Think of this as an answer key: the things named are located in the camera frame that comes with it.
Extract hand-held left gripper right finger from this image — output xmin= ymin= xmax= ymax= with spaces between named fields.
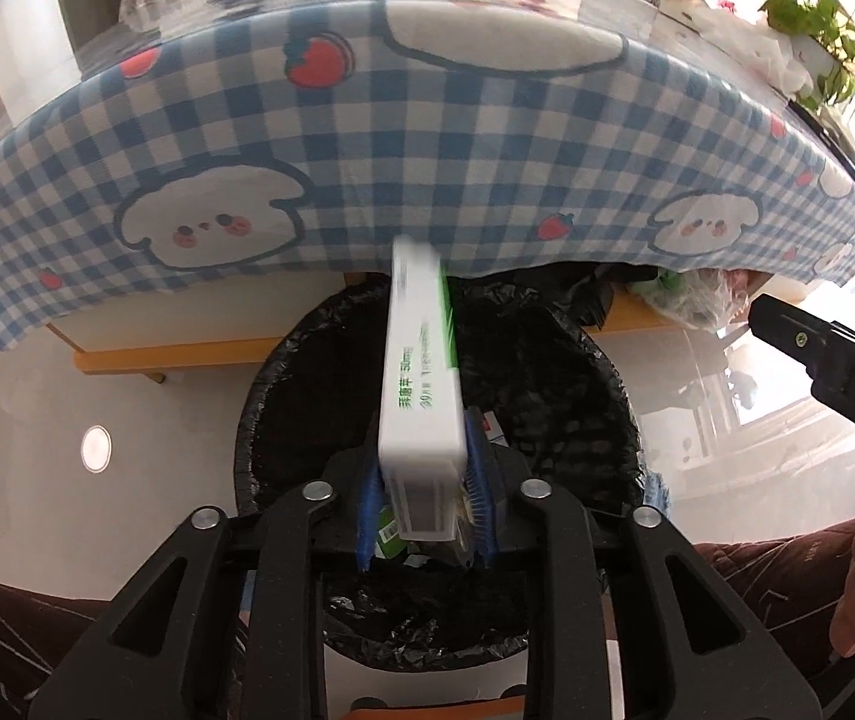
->
xmin=464 ymin=427 xmax=827 ymax=720

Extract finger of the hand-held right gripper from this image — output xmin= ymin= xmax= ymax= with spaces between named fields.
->
xmin=746 ymin=292 xmax=839 ymax=391

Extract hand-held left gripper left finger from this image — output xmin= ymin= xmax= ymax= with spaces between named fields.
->
xmin=26 ymin=457 xmax=398 ymax=720

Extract white and green box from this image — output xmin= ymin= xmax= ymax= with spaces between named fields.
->
xmin=377 ymin=235 xmax=468 ymax=542

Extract black lined trash bin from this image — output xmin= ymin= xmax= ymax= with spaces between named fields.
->
xmin=235 ymin=274 xmax=652 ymax=674

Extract plastic bag with green items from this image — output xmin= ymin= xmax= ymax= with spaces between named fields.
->
xmin=641 ymin=265 xmax=756 ymax=336

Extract white plastic bag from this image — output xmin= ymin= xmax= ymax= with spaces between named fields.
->
xmin=656 ymin=0 xmax=820 ymax=92

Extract person's brown trousers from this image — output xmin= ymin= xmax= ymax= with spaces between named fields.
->
xmin=0 ymin=516 xmax=855 ymax=720

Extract blue checked tablecloth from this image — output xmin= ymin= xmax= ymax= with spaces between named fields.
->
xmin=0 ymin=0 xmax=855 ymax=355

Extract wooden table rail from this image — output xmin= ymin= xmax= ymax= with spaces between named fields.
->
xmin=44 ymin=291 xmax=689 ymax=385

